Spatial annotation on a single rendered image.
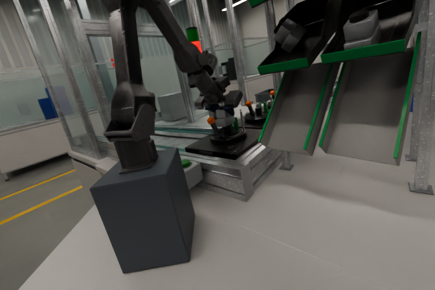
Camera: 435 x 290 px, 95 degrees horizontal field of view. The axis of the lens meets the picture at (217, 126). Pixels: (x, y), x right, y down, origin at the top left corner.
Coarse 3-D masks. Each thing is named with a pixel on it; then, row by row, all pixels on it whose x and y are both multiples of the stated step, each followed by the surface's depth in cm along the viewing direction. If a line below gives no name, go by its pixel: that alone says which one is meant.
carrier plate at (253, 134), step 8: (208, 136) 83; (248, 136) 74; (256, 136) 72; (192, 144) 77; (200, 144) 75; (208, 144) 73; (232, 144) 69; (240, 144) 67; (248, 144) 66; (192, 152) 73; (216, 152) 65; (224, 152) 63; (232, 152) 62; (240, 152) 61
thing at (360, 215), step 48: (432, 144) 66; (192, 192) 65; (288, 192) 56; (336, 192) 52; (384, 192) 49; (288, 240) 41; (336, 240) 39; (384, 240) 37; (432, 240) 35; (432, 288) 29
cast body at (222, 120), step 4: (220, 108) 72; (216, 112) 73; (220, 112) 72; (224, 112) 71; (220, 116) 73; (224, 116) 71; (228, 116) 72; (232, 116) 74; (216, 120) 73; (220, 120) 72; (224, 120) 71; (228, 120) 72; (232, 120) 74; (216, 124) 73; (220, 124) 72; (224, 124) 71; (228, 124) 72
